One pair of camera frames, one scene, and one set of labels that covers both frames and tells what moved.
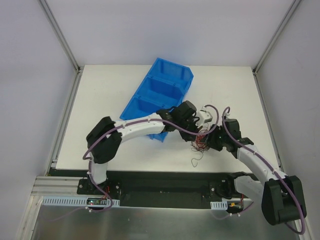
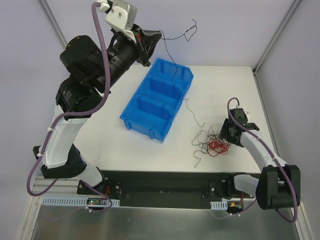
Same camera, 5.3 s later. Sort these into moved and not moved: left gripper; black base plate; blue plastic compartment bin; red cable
Moved: red cable; left gripper
Not moved: black base plate; blue plastic compartment bin
